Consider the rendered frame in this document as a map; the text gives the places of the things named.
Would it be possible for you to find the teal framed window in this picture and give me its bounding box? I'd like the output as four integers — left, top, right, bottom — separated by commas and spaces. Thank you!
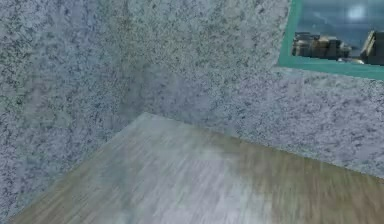
277, 0, 384, 82

